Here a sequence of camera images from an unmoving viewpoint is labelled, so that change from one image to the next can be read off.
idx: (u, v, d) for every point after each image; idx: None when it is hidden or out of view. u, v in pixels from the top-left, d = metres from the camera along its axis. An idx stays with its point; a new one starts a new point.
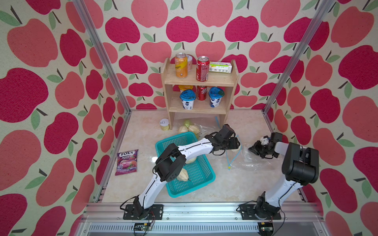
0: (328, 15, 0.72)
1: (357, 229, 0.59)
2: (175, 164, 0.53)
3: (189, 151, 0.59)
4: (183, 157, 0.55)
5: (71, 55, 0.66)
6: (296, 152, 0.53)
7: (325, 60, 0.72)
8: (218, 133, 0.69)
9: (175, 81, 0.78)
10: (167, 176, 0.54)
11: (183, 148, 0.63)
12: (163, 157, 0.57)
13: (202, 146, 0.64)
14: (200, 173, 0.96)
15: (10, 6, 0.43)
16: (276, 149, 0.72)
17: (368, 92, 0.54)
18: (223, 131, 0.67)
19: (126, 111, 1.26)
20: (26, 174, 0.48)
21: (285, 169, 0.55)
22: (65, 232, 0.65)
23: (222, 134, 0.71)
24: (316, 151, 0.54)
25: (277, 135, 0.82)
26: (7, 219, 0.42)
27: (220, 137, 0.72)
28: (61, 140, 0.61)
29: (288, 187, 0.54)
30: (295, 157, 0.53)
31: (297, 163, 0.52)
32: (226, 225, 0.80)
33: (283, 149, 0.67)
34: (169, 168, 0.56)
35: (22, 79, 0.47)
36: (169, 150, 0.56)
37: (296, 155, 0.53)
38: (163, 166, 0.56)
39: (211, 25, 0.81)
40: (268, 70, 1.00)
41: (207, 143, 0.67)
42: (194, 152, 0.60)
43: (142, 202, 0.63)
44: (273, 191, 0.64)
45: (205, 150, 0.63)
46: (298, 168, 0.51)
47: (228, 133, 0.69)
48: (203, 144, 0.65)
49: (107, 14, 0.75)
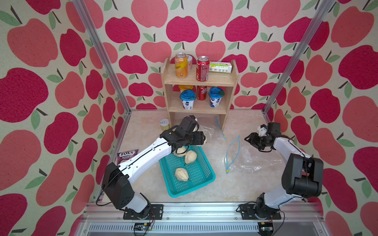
0: (328, 15, 0.72)
1: (357, 229, 0.59)
2: (118, 190, 0.40)
3: (135, 166, 0.46)
4: (125, 178, 0.43)
5: (71, 55, 0.66)
6: (298, 167, 0.47)
7: (325, 60, 0.72)
8: (179, 127, 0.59)
9: (175, 81, 0.78)
10: (116, 203, 0.42)
11: (126, 164, 0.46)
12: (105, 182, 0.44)
13: (155, 152, 0.50)
14: (200, 173, 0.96)
15: (10, 5, 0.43)
16: (274, 145, 0.67)
17: (368, 92, 0.54)
18: (184, 123, 0.59)
19: (126, 111, 1.26)
20: (26, 174, 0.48)
21: (286, 185, 0.50)
22: (65, 232, 0.65)
23: (184, 128, 0.59)
24: (320, 162, 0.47)
25: (275, 125, 0.74)
26: (6, 219, 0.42)
27: (181, 131, 0.59)
28: (62, 140, 0.62)
29: (288, 197, 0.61)
30: (295, 174, 0.47)
31: (298, 180, 0.47)
32: (226, 225, 0.80)
33: (283, 148, 0.61)
34: (115, 195, 0.41)
35: (22, 79, 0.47)
36: (108, 174, 0.43)
37: (297, 170, 0.47)
38: (110, 194, 0.45)
39: (211, 25, 0.81)
40: (268, 70, 1.00)
41: (162, 146, 0.52)
42: (142, 164, 0.46)
43: (138, 210, 0.62)
44: (274, 196, 0.60)
45: (160, 155, 0.51)
46: (299, 186, 0.47)
47: (189, 126, 0.58)
48: (155, 149, 0.51)
49: (107, 14, 0.75)
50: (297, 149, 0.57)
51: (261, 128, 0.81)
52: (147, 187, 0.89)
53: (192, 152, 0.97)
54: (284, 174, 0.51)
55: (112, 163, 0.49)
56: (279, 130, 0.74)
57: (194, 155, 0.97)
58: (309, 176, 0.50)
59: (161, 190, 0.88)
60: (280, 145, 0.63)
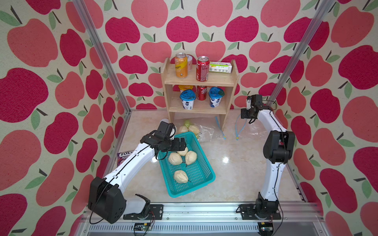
0: (328, 16, 0.72)
1: (357, 229, 0.59)
2: (110, 201, 0.39)
3: (122, 174, 0.45)
4: (116, 188, 0.42)
5: (71, 56, 0.66)
6: (276, 141, 0.58)
7: (325, 60, 0.72)
8: (158, 131, 0.63)
9: (175, 81, 0.78)
10: (110, 217, 0.41)
11: (113, 175, 0.45)
12: (93, 199, 0.41)
13: (140, 158, 0.51)
14: (200, 173, 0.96)
15: (10, 5, 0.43)
16: (258, 116, 0.75)
17: (368, 92, 0.54)
18: (162, 127, 0.62)
19: (126, 111, 1.26)
20: (26, 174, 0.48)
21: (266, 154, 0.63)
22: (65, 232, 0.65)
23: (163, 131, 0.62)
24: (293, 133, 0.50)
25: (258, 98, 0.81)
26: (6, 219, 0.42)
27: (161, 134, 0.62)
28: (62, 140, 0.62)
29: (276, 171, 0.61)
30: (274, 147, 0.58)
31: (276, 150, 0.59)
32: (226, 225, 0.80)
33: (265, 121, 0.69)
34: (109, 209, 0.40)
35: (22, 79, 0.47)
36: (95, 189, 0.41)
37: (276, 143, 0.58)
38: (102, 210, 0.42)
39: (211, 25, 0.81)
40: (268, 70, 1.00)
41: (145, 150, 0.53)
42: (130, 170, 0.47)
43: (139, 211, 0.63)
44: (267, 183, 0.66)
45: (144, 159, 0.52)
46: (277, 155, 0.60)
47: (168, 127, 0.63)
48: (139, 154, 0.52)
49: (107, 14, 0.75)
50: (276, 123, 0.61)
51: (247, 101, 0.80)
52: (148, 187, 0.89)
53: (192, 152, 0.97)
54: (265, 145, 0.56)
55: (97, 177, 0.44)
56: (261, 101, 0.81)
57: (194, 155, 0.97)
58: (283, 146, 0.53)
59: (162, 190, 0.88)
60: (263, 118, 0.71)
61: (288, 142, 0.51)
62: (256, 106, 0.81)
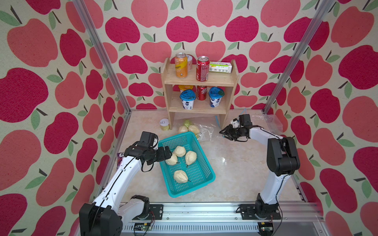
0: (328, 15, 0.72)
1: (357, 229, 0.59)
2: (105, 225, 0.37)
3: (112, 193, 0.44)
4: (109, 209, 0.40)
5: (71, 56, 0.66)
6: (277, 147, 0.54)
7: (325, 60, 0.72)
8: (140, 142, 0.62)
9: (175, 81, 0.78)
10: None
11: (103, 197, 0.42)
12: (86, 227, 0.41)
13: (127, 172, 0.49)
14: (199, 172, 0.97)
15: (10, 5, 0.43)
16: (250, 135, 0.73)
17: (368, 92, 0.54)
18: (144, 136, 0.62)
19: (126, 111, 1.26)
20: (26, 174, 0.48)
21: (272, 167, 0.55)
22: (65, 232, 0.65)
23: (145, 140, 0.62)
24: (292, 138, 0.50)
25: (246, 117, 0.81)
26: (6, 219, 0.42)
27: (144, 144, 0.62)
28: (62, 140, 0.62)
29: (280, 182, 0.55)
30: (278, 155, 0.53)
31: (281, 160, 0.53)
32: (226, 225, 0.80)
33: (258, 136, 0.67)
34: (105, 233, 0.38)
35: (22, 79, 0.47)
36: (85, 216, 0.38)
37: (279, 151, 0.54)
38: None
39: (211, 25, 0.81)
40: (268, 70, 1.00)
41: (132, 163, 0.52)
42: (120, 189, 0.45)
43: (139, 212, 0.63)
44: (268, 190, 0.62)
45: (132, 173, 0.51)
46: (285, 166, 0.53)
47: (150, 136, 0.64)
48: (125, 169, 0.50)
49: (107, 14, 0.75)
50: (271, 133, 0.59)
51: (234, 121, 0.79)
52: (148, 187, 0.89)
53: (192, 152, 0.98)
54: (268, 158, 0.57)
55: (85, 203, 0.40)
56: (249, 120, 0.81)
57: (194, 155, 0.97)
58: (287, 154, 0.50)
59: (162, 190, 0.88)
60: (256, 134, 0.69)
61: (290, 149, 0.54)
62: (246, 126, 0.81)
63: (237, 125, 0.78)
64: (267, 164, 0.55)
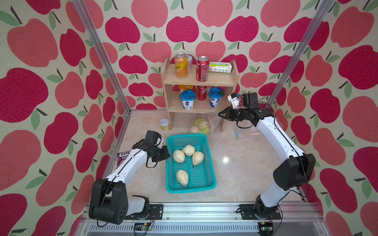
0: (328, 16, 0.72)
1: (357, 229, 0.59)
2: (116, 198, 0.41)
3: (123, 172, 0.48)
4: (121, 184, 0.44)
5: (70, 56, 0.66)
6: (295, 170, 0.44)
7: (325, 60, 0.72)
8: (145, 139, 0.69)
9: (175, 81, 0.78)
10: (116, 217, 0.41)
11: (114, 174, 0.47)
12: (96, 203, 0.42)
13: (136, 159, 0.55)
14: (203, 175, 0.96)
15: (10, 5, 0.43)
16: (258, 125, 0.58)
17: (368, 92, 0.54)
18: (149, 134, 0.69)
19: (126, 111, 1.26)
20: (26, 174, 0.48)
21: (282, 183, 0.49)
22: (65, 232, 0.65)
23: (150, 138, 0.69)
24: (313, 158, 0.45)
25: (253, 98, 0.62)
26: (7, 219, 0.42)
27: (149, 141, 0.69)
28: (62, 140, 0.62)
29: (286, 193, 0.48)
30: (292, 177, 0.44)
31: (294, 180, 0.45)
32: (226, 225, 0.80)
33: (270, 136, 0.54)
34: (114, 208, 0.41)
35: (22, 79, 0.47)
36: (98, 191, 0.42)
37: (295, 174, 0.44)
38: (107, 212, 0.42)
39: (211, 25, 0.81)
40: (268, 70, 1.00)
41: (140, 152, 0.59)
42: (130, 169, 0.50)
43: (140, 209, 0.63)
44: (271, 196, 0.59)
45: (140, 162, 0.56)
46: (294, 184, 0.46)
47: (154, 135, 0.71)
48: (134, 156, 0.56)
49: (107, 14, 0.75)
50: (289, 144, 0.50)
51: (233, 99, 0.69)
52: (147, 187, 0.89)
53: (200, 154, 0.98)
54: (278, 172, 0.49)
55: (98, 179, 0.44)
56: (257, 102, 0.63)
57: (200, 157, 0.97)
58: (300, 169, 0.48)
59: (162, 190, 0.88)
60: (267, 132, 0.55)
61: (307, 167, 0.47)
62: (254, 112, 0.64)
63: (236, 103, 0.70)
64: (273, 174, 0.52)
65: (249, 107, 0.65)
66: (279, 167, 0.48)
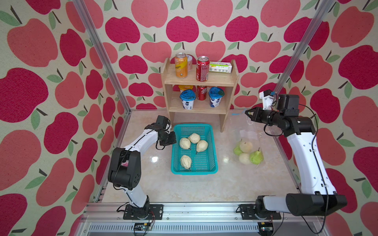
0: (328, 15, 0.72)
1: (357, 229, 0.59)
2: (132, 164, 0.47)
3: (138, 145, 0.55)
4: (137, 152, 0.51)
5: (71, 56, 0.66)
6: (312, 208, 0.38)
7: (325, 60, 0.72)
8: (156, 123, 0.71)
9: (175, 81, 0.78)
10: (131, 181, 0.47)
11: (131, 145, 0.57)
12: (114, 167, 0.48)
13: (148, 135, 0.62)
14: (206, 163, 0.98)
15: (10, 5, 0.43)
16: (289, 138, 0.48)
17: (368, 92, 0.54)
18: (159, 119, 0.76)
19: (126, 111, 1.26)
20: (26, 174, 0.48)
21: (293, 208, 0.45)
22: (65, 232, 0.65)
23: (160, 122, 0.75)
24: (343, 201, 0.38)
25: (291, 102, 0.50)
26: (7, 219, 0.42)
27: (159, 124, 0.75)
28: (62, 140, 0.62)
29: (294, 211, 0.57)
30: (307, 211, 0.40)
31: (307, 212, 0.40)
32: (226, 225, 0.80)
33: (300, 156, 0.45)
34: (130, 173, 0.47)
35: (22, 79, 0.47)
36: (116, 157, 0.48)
37: (310, 210, 0.39)
38: (122, 176, 0.48)
39: (211, 25, 0.81)
40: (268, 70, 1.00)
41: (151, 131, 0.66)
42: (143, 143, 0.57)
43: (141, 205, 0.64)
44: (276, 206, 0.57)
45: (151, 139, 0.62)
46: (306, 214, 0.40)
47: (164, 121, 0.77)
48: (147, 134, 0.63)
49: (107, 14, 0.75)
50: (320, 176, 0.41)
51: (266, 97, 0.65)
52: (148, 187, 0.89)
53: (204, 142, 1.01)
54: (294, 198, 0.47)
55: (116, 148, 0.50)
56: (295, 108, 0.50)
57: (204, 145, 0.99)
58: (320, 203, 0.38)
59: (162, 190, 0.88)
60: (299, 151, 0.45)
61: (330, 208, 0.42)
62: (290, 119, 0.51)
63: (268, 103, 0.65)
64: (287, 196, 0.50)
65: (285, 112, 0.53)
66: (297, 195, 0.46)
